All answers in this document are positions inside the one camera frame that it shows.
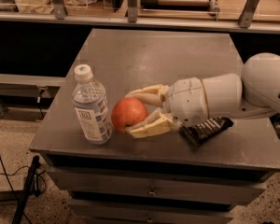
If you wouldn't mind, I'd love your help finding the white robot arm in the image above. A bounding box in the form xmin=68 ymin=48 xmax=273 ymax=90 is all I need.
xmin=125 ymin=53 xmax=280 ymax=138

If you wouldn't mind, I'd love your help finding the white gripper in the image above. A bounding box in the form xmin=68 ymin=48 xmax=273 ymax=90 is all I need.
xmin=125 ymin=77 xmax=208 ymax=138

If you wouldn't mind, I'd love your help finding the black snack wrapper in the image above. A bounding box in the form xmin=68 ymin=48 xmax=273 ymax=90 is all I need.
xmin=179 ymin=118 xmax=233 ymax=147

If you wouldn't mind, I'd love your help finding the black tripod leg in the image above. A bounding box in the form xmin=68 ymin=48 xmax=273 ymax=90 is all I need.
xmin=12 ymin=155 xmax=40 ymax=224

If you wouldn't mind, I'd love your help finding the clear plastic water bottle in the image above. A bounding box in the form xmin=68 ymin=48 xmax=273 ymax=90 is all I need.
xmin=72 ymin=64 xmax=112 ymax=145

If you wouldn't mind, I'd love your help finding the upper drawer knob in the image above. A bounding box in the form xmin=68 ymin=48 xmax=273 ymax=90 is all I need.
xmin=147 ymin=186 xmax=157 ymax=197

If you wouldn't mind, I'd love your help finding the red apple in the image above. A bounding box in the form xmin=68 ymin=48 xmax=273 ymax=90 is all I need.
xmin=111 ymin=97 xmax=148 ymax=133

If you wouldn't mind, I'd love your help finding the grey metal railing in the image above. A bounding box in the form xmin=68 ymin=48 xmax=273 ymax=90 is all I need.
xmin=0 ymin=0 xmax=280 ymax=34

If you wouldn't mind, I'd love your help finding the black floor cable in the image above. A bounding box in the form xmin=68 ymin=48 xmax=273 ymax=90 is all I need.
xmin=0 ymin=133 xmax=47 ymax=224

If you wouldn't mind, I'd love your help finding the grey low bench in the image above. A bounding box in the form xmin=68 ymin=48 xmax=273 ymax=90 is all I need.
xmin=0 ymin=74 xmax=65 ymax=119

